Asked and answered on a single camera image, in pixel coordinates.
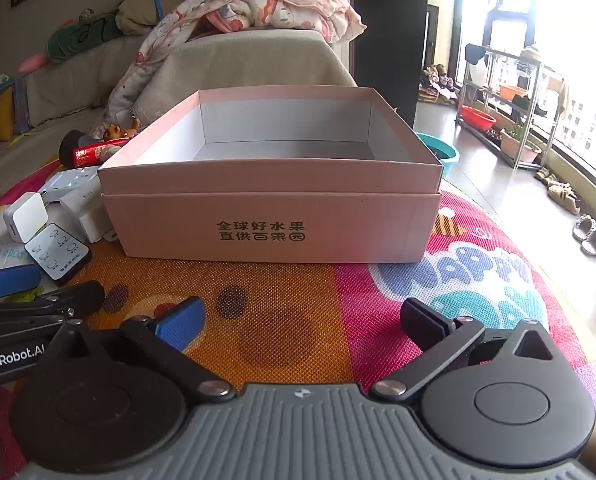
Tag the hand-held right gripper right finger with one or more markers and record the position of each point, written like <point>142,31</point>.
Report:
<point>420,322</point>

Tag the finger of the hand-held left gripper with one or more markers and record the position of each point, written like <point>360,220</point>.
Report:
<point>75,297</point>
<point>8,280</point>

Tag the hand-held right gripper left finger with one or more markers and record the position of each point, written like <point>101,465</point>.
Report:
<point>184,321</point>

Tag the white remote control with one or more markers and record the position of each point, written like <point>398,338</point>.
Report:
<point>57,252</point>

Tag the white square charger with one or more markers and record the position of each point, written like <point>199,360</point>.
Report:
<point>24,217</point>

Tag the white plug adapter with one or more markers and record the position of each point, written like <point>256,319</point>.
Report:
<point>85,215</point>

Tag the white power strip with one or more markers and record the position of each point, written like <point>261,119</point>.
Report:
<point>70,185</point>

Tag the red cylinder tube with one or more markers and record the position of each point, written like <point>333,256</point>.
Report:
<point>98,155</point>

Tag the pink cardboard box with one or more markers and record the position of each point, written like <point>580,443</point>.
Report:
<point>278,205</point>

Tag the orange toy figure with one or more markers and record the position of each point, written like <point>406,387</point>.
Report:
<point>120,132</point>

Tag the colourful printed play mat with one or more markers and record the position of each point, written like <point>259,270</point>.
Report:
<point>303,310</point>

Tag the dark round toy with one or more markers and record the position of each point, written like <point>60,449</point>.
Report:
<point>73,147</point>

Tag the teal plastic basin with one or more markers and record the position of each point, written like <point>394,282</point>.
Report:
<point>445,155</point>

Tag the striped sandals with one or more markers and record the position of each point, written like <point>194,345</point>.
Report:
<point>558,192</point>

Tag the white slipper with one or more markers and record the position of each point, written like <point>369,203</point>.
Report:
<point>595,244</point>
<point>584,225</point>

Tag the pink plant pot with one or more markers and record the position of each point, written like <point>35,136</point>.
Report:
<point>523,150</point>

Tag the red plastic basin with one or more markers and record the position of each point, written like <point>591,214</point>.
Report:
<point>478,117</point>

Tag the orange plastic basin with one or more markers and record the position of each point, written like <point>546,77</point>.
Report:
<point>512,92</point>

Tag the green plush toy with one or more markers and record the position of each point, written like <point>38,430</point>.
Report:
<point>83,32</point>

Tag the metal storage rack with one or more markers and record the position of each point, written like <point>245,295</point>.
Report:
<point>528,75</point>

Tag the beige covered sofa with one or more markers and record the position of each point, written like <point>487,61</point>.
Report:
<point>258,60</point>

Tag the dark cloth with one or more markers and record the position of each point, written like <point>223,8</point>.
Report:
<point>474,54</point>

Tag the beige pillow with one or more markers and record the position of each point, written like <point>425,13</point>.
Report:
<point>143,10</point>

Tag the pink printed blanket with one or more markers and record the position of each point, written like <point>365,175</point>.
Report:
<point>278,5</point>

